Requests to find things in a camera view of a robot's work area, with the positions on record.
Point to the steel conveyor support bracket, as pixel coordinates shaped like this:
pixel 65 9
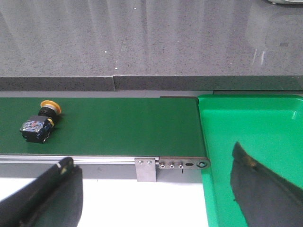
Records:
pixel 145 169

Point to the yellow emergency push button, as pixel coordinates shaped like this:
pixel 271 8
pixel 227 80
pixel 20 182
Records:
pixel 38 128

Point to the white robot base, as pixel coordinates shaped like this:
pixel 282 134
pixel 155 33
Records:
pixel 286 1

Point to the dark granite slab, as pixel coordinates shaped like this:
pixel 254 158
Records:
pixel 111 45

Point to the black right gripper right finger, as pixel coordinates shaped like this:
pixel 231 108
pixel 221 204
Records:
pixel 265 198

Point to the green plastic tray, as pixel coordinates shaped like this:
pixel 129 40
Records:
pixel 268 127

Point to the green conveyor belt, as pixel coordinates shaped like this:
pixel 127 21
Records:
pixel 166 126

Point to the steel conveyor end plate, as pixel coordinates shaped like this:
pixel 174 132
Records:
pixel 184 163

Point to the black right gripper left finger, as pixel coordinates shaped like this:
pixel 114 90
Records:
pixel 53 199

